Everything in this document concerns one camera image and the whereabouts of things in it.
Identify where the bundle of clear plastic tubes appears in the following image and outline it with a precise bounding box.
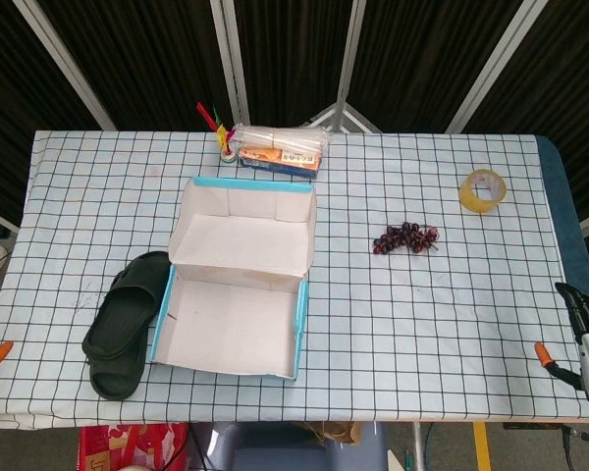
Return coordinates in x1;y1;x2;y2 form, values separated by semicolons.
231;124;333;159

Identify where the metal table leg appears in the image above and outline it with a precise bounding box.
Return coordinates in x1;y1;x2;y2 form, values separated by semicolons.
410;422;427;471

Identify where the brown paper bag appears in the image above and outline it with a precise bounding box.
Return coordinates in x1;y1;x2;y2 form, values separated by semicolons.
301;420;363;447

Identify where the white black checked tablecloth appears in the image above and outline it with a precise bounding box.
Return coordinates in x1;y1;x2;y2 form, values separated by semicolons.
0;130;589;429

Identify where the dark purple grape bunch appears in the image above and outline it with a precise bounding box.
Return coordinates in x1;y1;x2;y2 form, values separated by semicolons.
371;221;442;256

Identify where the yellow packing tape roll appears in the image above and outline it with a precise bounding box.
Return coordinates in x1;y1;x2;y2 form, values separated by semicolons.
457;168;508;215

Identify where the light blue cardboard shoe box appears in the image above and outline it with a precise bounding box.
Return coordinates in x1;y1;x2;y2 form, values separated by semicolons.
149;176;319;383

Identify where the dark blue table pad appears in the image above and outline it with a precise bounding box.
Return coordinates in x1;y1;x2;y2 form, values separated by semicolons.
534;135;589;295

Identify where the red yellow feather shuttlecock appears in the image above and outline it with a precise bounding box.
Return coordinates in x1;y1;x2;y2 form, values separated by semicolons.
195;101;240;167

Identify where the orange and blue packet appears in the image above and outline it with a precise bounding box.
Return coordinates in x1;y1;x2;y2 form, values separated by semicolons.
238;145;323;182

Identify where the grey blue plastic chair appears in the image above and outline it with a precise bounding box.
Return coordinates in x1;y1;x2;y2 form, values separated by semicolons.
190;420;389;471

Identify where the black folding screen white frame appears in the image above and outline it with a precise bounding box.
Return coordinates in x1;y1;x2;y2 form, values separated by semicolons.
0;0;589;236

